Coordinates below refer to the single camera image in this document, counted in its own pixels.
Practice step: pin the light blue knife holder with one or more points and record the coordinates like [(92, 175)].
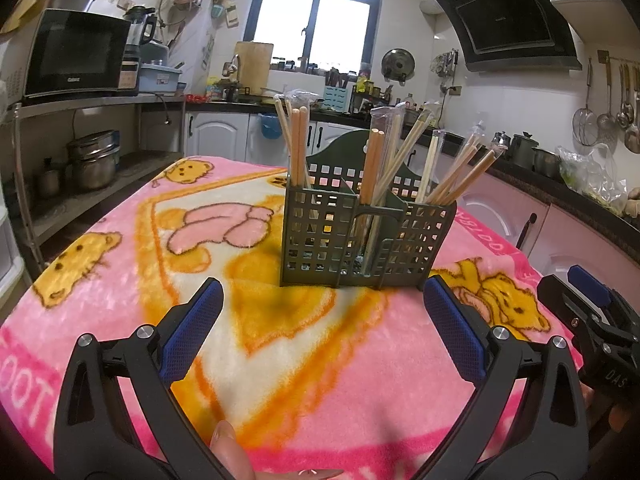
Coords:
[(335, 97)]

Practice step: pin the pink base cabinets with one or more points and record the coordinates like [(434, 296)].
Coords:
[(505, 210)]

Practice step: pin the light blue plastic box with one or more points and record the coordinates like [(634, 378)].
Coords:
[(159, 79)]

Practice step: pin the wall socket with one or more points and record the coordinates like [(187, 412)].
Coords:
[(454, 90)]

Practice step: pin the black microwave oven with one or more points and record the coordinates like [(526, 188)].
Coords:
[(75, 55)]

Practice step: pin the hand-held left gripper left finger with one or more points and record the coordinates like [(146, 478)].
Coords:
[(192, 330)]

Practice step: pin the white base cabinets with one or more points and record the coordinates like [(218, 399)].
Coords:
[(220, 135)]

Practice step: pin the hanging slotted skimmer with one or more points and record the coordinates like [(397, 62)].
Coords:
[(606, 120)]

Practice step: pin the stack of steel pots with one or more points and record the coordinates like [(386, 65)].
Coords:
[(92, 170)]

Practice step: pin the blue hanging bin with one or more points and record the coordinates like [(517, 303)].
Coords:
[(271, 126)]

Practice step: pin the tall steel pot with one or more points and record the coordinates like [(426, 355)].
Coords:
[(524, 152)]

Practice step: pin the blender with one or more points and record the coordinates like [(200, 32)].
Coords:
[(140, 25)]

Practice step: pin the metal shelf rack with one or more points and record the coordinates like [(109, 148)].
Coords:
[(140, 160)]

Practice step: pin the person's left hand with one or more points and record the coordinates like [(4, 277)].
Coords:
[(230, 450)]

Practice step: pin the wooden cutting board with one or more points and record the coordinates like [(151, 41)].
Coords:
[(254, 67)]

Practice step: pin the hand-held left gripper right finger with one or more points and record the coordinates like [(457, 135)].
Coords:
[(455, 325)]

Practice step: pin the hanging steel ladle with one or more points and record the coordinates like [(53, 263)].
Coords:
[(634, 140)]

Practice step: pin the hanging steel spoon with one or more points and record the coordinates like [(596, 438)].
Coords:
[(622, 115)]

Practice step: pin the green plastic utensil basket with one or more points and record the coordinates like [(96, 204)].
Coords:
[(320, 230)]

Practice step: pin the white plastic drawer tower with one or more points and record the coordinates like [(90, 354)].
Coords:
[(7, 250)]

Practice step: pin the hanging copper pan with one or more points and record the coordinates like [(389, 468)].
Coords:
[(189, 0)]

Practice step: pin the hanging glass pot lid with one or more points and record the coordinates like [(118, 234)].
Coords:
[(398, 65)]

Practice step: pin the pink printed blanket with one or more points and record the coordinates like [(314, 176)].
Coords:
[(125, 310)]

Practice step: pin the steel kettle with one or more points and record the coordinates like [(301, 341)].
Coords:
[(501, 145)]

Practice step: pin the clear plastic bag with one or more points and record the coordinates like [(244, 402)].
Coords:
[(590, 175)]

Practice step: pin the black range hood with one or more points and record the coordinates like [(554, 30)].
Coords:
[(505, 20)]

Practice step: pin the pile of wooden chopsticks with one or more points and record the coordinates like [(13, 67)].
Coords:
[(297, 145)]

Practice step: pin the black kitchen countertop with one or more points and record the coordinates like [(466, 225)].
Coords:
[(525, 176)]

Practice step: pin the kitchen window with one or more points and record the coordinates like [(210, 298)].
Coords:
[(340, 30)]

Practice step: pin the person's right hand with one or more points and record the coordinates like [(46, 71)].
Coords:
[(586, 399)]

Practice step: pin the small steel lidded pot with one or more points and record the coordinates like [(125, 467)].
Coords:
[(47, 182)]

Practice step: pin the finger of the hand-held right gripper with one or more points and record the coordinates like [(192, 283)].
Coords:
[(565, 300), (590, 285)]

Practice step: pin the steel faucet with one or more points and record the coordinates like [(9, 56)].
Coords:
[(231, 66)]

